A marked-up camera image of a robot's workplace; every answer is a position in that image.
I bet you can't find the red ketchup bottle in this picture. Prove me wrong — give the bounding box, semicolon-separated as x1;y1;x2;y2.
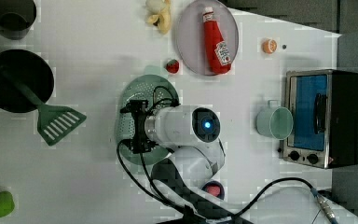
202;7;232;75

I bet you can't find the black pan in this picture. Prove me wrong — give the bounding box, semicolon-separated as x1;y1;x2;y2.
0;49;54;113

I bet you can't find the mint green plastic strainer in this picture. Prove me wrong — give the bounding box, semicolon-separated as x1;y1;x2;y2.
116;65;179;165

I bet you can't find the peeled toy banana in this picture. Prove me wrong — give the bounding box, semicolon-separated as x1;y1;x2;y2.
145;0;172;35

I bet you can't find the pink toy strawberry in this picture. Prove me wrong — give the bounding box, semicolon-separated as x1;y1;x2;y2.
206;185;221;197

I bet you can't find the blue bowl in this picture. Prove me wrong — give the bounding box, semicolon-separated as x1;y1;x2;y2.
201;180;225;200

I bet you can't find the green toy pear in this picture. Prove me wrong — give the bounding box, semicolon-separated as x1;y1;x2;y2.
0;190;15;217

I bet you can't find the mint green mug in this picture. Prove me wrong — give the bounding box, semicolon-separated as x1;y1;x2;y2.
255;100;294;140

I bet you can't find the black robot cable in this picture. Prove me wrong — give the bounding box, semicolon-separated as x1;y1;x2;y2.
116;85;339;224

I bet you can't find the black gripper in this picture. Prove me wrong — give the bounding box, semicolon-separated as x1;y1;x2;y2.
120;100;156;154

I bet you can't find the grey round plate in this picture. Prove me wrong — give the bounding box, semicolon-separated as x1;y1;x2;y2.
175;0;239;76

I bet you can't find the silver toaster oven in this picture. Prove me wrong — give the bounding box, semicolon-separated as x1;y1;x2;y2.
282;69;358;169

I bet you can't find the red toy strawberry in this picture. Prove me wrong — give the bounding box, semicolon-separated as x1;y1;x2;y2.
165;60;180;74

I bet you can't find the orange toy half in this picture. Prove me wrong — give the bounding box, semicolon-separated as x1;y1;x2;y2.
262;39;277;54

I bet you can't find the dark grey cup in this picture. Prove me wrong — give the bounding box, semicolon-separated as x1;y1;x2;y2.
0;0;37;40

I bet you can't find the green slotted spatula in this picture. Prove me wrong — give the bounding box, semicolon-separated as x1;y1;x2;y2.
2;67;87;147

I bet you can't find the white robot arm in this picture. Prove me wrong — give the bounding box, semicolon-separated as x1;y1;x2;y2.
117;98;253;224

